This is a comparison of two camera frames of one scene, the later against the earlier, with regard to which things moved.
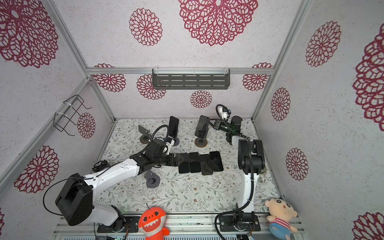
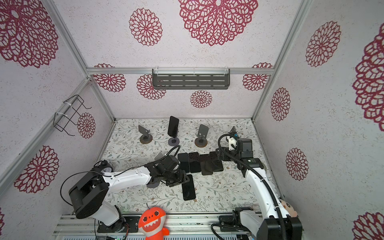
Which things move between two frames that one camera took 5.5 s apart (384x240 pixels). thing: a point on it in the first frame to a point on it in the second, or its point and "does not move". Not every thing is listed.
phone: x=195 y=165 does not move
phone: x=184 y=167 does not move
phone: x=215 y=161 does not move
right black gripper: x=218 y=124 to x=224 y=152
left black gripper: x=172 y=162 to x=181 y=178
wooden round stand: x=146 y=136 does not move
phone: x=173 y=126 does not move
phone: x=205 y=167 does not move
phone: x=202 y=126 to x=188 y=189
